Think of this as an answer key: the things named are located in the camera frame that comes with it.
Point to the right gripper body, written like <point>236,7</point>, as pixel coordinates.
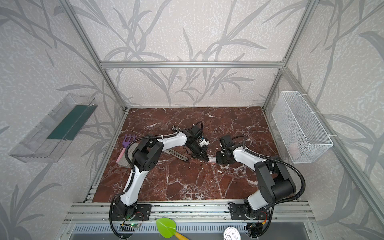
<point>223,156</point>

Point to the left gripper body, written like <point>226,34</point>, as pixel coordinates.
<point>198,150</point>

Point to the red white staple box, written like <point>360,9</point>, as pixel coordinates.
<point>212,159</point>

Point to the white black stapler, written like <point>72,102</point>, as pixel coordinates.
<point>169,151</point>

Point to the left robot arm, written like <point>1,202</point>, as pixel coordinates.
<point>146,156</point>

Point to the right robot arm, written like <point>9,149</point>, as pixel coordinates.
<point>278,181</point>

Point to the pink object in basket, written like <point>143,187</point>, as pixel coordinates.
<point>294,150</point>

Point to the purple plastic tool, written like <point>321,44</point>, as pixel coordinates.
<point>126,141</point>

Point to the grey pad under tool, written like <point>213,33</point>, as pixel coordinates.
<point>122,161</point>

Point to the green plastic scoop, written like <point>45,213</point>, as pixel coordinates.
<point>168,228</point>

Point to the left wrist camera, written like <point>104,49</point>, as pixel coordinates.
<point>202,141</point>

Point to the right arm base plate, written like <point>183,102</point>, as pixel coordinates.
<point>242,212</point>

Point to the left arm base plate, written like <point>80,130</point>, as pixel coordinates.
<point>140,212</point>

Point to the white wire mesh basket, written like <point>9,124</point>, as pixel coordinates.
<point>298,123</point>

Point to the aluminium front rail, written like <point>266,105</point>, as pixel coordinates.
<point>205,211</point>

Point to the clear plastic wall bin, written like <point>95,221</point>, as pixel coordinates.
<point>48,141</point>

